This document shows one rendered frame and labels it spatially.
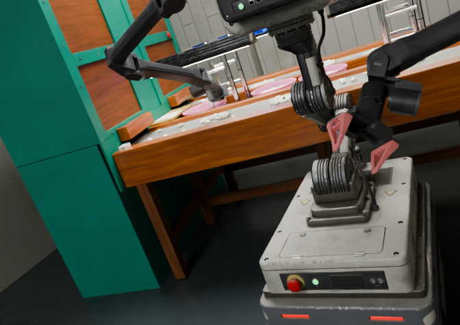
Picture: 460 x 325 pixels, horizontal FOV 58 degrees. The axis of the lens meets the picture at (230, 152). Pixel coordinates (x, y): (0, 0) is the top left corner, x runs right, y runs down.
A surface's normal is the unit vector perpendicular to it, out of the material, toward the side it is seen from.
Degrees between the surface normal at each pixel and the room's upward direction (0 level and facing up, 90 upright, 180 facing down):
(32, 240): 76
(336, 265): 89
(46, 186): 90
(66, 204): 90
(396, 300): 0
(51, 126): 90
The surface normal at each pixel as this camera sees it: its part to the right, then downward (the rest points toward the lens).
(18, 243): 0.76, -0.38
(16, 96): -0.25, 0.36
